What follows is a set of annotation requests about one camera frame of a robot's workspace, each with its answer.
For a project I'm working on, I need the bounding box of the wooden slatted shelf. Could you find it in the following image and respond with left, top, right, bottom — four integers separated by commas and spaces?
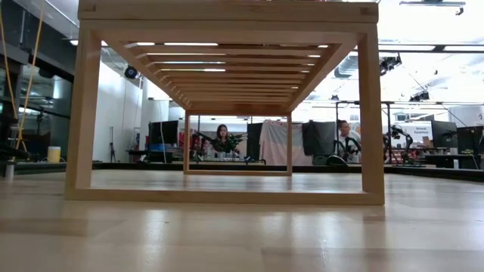
64, 0, 386, 207

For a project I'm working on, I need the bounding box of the black monitor panel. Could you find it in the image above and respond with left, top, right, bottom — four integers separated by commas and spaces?
247, 122, 264, 162

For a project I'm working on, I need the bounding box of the pink cloth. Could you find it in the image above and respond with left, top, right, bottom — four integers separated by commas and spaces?
259, 119, 314, 166

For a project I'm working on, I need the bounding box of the dark grey cloth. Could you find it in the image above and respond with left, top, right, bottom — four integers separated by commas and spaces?
301, 120, 337, 156

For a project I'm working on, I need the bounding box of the black computer monitor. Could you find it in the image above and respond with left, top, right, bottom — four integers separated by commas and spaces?
147, 119, 179, 145
431, 120, 458, 149
456, 125, 484, 155

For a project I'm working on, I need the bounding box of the black tripod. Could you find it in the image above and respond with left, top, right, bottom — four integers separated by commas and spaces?
108, 126, 117, 163

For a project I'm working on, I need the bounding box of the black ceiling spotlight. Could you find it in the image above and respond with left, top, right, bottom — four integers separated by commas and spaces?
409, 90, 431, 102
379, 54, 402, 76

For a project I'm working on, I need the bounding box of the white sign board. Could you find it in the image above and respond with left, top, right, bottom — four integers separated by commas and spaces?
391, 121, 434, 147

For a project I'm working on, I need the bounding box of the yellow container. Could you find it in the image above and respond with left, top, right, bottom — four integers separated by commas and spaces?
47, 146, 62, 164

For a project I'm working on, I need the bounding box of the dark office desk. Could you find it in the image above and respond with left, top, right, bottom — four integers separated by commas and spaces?
414, 149, 484, 170

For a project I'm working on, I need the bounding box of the ceiling light fixture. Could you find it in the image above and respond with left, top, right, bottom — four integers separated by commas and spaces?
399, 0, 467, 17

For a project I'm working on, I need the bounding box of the black table frame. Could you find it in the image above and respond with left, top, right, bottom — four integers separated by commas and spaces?
0, 160, 484, 183

